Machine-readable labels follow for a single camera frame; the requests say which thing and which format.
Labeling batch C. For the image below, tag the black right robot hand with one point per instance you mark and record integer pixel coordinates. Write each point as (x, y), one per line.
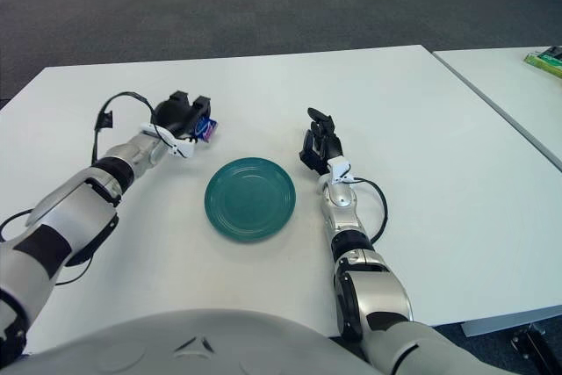
(322, 146)

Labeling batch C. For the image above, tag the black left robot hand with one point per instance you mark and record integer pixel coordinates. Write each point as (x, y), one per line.
(173, 116)

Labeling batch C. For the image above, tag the purple gum pack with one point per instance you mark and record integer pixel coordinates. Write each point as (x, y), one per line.
(206, 129)

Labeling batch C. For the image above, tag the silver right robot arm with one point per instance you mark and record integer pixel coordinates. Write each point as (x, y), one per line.
(373, 291)

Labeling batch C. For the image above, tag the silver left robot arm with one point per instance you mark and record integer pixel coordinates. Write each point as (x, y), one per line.
(79, 204)

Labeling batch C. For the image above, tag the teal ceramic plate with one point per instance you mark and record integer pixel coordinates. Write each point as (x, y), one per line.
(250, 199)

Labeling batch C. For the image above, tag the grey robot torso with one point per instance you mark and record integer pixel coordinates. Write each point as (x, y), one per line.
(175, 344)

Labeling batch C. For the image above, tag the green cardboard box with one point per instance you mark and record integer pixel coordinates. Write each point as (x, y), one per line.
(546, 61)

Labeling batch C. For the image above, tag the black metal stand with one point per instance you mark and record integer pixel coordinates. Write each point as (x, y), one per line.
(533, 344)

